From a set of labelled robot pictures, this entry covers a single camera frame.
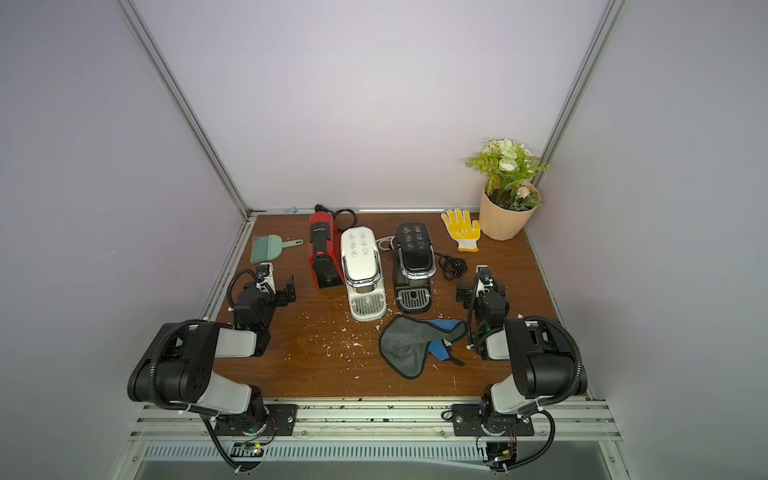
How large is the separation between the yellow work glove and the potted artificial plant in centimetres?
5

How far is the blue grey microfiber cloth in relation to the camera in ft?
2.72

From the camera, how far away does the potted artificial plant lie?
37.1 inches

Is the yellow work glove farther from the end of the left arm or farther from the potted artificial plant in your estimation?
the end of the left arm

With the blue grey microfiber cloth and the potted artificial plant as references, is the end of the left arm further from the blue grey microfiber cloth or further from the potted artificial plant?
the potted artificial plant

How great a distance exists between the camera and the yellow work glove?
111cm
